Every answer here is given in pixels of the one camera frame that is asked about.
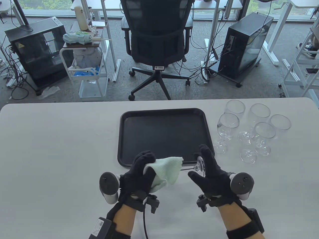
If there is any person's left hand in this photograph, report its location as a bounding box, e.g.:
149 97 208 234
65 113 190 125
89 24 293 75
119 150 157 212

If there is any person's right hand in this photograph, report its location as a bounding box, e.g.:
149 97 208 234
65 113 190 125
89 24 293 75
188 145 239 207

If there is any clear wine glass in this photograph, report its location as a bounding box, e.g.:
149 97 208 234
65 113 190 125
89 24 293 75
254 114 291 156
213 113 240 154
218 100 246 141
238 103 271 145
178 156 206 178
240 122 276 165

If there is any green fish scale cleaning cloth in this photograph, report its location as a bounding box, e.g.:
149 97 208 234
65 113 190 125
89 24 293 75
143 156 184 193

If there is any plain black forearm box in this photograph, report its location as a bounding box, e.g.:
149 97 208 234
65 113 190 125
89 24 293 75
248 209 265 234

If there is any person's left forearm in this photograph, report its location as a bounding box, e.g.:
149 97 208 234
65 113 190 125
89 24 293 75
113 203 136 239

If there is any person's right forearm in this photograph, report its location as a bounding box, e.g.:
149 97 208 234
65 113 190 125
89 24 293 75
217 200 264 239

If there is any grey round hand tracker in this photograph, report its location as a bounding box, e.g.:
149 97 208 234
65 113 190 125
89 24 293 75
229 172 254 201
99 172 120 205

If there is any black plastic tray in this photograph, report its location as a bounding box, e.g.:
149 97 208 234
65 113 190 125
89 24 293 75
117 108 215 167

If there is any black box with white label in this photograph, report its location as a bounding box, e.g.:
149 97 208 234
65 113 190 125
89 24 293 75
88 217 116 239

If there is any white rolling cart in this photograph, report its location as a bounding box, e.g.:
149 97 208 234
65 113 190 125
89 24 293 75
59 21 110 99

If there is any blue plastic bag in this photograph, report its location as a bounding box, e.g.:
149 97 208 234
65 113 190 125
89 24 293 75
74 67 100 77

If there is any clear plastic bag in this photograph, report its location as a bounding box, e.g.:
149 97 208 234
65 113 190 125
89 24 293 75
40 86 61 98

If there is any white plastic bag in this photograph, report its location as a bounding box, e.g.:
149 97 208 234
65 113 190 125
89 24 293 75
72 47 104 69

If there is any black office chair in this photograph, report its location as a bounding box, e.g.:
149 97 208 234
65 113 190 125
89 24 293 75
120 0 193 101

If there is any pale green folded umbrella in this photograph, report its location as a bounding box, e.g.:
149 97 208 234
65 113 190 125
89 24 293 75
62 31 110 46

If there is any black glass-sided computer tower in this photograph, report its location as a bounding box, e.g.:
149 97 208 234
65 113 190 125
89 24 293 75
4 17 75 96

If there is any cream cylindrical bottle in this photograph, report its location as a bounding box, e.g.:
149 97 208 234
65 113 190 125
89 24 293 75
74 5 92 32

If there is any black pole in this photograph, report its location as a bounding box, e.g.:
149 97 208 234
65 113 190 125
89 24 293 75
12 0 29 26

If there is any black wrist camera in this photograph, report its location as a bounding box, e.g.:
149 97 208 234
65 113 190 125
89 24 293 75
196 195 212 212
143 194 160 214

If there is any black camera cable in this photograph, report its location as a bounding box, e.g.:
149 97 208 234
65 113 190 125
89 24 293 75
143 210 150 239

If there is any black forearm strap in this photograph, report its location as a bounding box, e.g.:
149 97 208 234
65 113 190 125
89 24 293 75
112 230 131 239
226 220 252 239

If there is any white shelf frame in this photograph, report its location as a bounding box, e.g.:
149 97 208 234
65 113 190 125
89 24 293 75
279 26 319 100

